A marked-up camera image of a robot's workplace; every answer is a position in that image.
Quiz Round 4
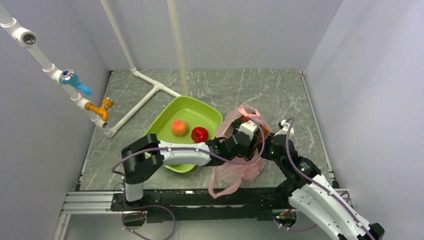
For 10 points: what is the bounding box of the pink plastic bag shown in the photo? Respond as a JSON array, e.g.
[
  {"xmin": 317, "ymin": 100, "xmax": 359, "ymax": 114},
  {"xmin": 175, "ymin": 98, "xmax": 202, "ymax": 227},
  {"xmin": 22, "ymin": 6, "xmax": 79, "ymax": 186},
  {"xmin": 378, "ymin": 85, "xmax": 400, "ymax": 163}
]
[{"xmin": 208, "ymin": 104, "xmax": 272, "ymax": 199}]

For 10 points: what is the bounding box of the red fake fruit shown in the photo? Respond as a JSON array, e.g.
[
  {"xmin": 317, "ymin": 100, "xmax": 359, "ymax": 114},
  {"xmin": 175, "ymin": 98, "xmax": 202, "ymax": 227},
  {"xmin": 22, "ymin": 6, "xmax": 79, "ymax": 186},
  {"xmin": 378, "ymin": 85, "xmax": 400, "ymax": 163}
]
[{"xmin": 191, "ymin": 126, "xmax": 209, "ymax": 144}]

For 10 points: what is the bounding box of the orange fake fruit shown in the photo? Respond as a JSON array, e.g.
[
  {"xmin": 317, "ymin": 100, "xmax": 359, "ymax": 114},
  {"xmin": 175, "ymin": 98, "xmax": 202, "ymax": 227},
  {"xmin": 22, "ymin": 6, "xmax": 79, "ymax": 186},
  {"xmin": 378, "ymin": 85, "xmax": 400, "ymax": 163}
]
[{"xmin": 170, "ymin": 119, "xmax": 189, "ymax": 137}]

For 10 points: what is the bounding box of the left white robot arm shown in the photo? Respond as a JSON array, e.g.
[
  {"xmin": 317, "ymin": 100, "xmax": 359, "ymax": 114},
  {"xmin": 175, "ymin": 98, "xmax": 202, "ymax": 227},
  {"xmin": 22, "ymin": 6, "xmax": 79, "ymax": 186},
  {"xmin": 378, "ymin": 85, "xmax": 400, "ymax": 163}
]
[{"xmin": 121, "ymin": 130, "xmax": 267, "ymax": 210}]

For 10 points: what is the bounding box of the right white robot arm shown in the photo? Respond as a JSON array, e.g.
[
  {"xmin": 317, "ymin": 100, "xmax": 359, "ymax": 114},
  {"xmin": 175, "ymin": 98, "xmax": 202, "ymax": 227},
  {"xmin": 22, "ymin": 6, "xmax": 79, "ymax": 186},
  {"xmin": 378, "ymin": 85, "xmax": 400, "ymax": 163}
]
[{"xmin": 261, "ymin": 133, "xmax": 385, "ymax": 240}]

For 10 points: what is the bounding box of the green plastic tray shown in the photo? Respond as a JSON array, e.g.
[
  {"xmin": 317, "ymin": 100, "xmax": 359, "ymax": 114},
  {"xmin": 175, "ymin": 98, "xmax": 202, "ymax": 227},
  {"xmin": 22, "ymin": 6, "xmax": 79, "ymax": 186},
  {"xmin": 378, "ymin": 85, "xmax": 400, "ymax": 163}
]
[{"xmin": 136, "ymin": 96, "xmax": 223, "ymax": 175}]

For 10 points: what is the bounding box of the orange faucet tap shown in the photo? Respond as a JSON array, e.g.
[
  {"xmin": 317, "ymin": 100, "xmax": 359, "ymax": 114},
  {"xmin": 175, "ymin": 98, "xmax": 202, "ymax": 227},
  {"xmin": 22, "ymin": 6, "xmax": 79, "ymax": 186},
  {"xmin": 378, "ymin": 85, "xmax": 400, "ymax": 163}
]
[{"xmin": 84, "ymin": 97, "xmax": 115, "ymax": 122}]

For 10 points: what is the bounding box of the beige vertical pole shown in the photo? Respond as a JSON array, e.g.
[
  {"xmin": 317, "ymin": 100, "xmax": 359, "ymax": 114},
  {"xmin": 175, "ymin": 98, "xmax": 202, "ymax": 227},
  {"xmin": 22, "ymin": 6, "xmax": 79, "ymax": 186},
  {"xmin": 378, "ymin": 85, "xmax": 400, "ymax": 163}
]
[{"xmin": 167, "ymin": 0, "xmax": 190, "ymax": 96}]

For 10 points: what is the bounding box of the blue valve tap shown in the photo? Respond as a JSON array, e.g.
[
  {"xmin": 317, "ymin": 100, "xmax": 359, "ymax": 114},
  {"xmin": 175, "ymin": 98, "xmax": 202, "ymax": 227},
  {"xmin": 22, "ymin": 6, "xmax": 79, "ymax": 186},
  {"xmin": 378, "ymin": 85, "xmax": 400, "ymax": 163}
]
[{"xmin": 59, "ymin": 69, "xmax": 93, "ymax": 96}]

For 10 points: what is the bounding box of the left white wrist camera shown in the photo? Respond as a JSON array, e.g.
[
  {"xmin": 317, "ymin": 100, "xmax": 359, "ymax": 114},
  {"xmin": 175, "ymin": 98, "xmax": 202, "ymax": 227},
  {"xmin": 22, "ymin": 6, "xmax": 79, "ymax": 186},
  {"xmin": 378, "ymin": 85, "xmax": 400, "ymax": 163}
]
[{"xmin": 238, "ymin": 119, "xmax": 261, "ymax": 140}]

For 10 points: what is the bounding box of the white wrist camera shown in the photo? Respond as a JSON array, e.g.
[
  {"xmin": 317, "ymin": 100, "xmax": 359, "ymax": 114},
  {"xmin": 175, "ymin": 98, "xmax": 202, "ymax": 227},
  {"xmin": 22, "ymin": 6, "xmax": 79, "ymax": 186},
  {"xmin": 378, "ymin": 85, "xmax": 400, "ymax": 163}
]
[
  {"xmin": 238, "ymin": 119, "xmax": 261, "ymax": 140},
  {"xmin": 276, "ymin": 119, "xmax": 294, "ymax": 135}
]

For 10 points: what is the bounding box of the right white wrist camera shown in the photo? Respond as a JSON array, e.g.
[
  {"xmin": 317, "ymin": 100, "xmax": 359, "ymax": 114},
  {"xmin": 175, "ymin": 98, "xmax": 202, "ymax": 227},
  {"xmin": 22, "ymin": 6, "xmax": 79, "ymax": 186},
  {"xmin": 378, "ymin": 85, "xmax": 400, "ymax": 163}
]
[{"xmin": 276, "ymin": 119, "xmax": 294, "ymax": 135}]

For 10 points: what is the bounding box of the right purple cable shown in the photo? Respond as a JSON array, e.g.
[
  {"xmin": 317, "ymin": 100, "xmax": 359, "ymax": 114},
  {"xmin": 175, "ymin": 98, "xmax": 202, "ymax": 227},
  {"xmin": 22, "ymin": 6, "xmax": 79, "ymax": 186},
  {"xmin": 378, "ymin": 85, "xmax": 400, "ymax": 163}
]
[{"xmin": 273, "ymin": 116, "xmax": 377, "ymax": 240}]

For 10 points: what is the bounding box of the purple cable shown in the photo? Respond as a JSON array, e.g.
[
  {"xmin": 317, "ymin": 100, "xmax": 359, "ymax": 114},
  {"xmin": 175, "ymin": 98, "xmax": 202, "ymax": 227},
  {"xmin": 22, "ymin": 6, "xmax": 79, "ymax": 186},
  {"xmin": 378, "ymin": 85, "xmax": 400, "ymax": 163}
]
[
  {"xmin": 273, "ymin": 116, "xmax": 377, "ymax": 240},
  {"xmin": 111, "ymin": 116, "xmax": 266, "ymax": 240}
]

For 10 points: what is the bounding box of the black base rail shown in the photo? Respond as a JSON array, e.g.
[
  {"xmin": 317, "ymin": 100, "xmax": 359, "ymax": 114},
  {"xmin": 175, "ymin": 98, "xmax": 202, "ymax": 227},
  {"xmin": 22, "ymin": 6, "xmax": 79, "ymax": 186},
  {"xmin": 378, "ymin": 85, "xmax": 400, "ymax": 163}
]
[{"xmin": 110, "ymin": 187, "xmax": 290, "ymax": 223}]

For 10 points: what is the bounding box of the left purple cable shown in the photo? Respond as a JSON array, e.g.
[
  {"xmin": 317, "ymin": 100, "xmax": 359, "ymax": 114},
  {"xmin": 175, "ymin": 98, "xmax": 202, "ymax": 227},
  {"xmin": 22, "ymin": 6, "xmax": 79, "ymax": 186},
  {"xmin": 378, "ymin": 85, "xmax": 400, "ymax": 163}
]
[{"xmin": 111, "ymin": 116, "xmax": 266, "ymax": 240}]

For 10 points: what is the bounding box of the white PVC pipe frame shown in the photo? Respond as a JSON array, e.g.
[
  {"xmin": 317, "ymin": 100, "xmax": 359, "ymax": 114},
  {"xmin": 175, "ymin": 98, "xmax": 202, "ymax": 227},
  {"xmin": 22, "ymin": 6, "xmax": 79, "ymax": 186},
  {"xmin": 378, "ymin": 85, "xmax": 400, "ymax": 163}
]
[{"xmin": 0, "ymin": 0, "xmax": 181, "ymax": 138}]

